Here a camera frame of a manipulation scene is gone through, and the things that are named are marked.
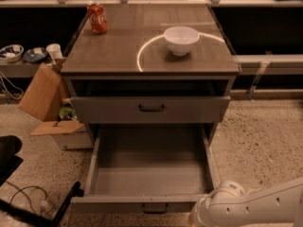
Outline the blue patterned bowl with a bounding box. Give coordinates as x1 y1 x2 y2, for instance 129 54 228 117
0 44 24 62

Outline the low grey shelf left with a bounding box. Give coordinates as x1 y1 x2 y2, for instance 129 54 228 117
0 57 67 79

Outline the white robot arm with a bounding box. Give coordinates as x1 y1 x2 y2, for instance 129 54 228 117
188 178 303 227

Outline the grey drawer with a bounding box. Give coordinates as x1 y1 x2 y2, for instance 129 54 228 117
71 93 230 124
72 125 214 214

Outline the white cardboard box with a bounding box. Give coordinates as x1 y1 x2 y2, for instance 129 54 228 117
30 120 93 149

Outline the white ceramic bowl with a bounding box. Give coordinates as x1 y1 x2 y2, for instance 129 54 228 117
164 26 200 56

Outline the white paper cup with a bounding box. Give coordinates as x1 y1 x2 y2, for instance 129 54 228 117
46 44 63 60

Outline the low grey shelf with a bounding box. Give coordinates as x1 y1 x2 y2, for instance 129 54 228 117
0 57 67 79
234 55 303 76

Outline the black floor cable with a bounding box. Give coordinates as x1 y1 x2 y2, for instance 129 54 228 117
5 181 50 216

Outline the white cable left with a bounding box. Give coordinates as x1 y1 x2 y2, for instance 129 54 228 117
0 70 25 101

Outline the grey top drawer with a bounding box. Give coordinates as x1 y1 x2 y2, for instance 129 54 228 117
71 93 230 124

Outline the low grey shelf right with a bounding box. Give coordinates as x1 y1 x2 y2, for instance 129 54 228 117
234 55 303 76

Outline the red cola can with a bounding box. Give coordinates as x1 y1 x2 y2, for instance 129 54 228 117
87 4 108 34

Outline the dark blue plate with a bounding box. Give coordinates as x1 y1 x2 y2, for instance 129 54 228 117
23 47 48 63

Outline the green snack bag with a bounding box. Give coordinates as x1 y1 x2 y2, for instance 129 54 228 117
59 106 77 120

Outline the grey drawer cabinet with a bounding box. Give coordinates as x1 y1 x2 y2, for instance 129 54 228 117
60 2 241 134

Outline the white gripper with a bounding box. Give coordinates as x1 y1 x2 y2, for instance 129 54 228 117
187 198 211 227

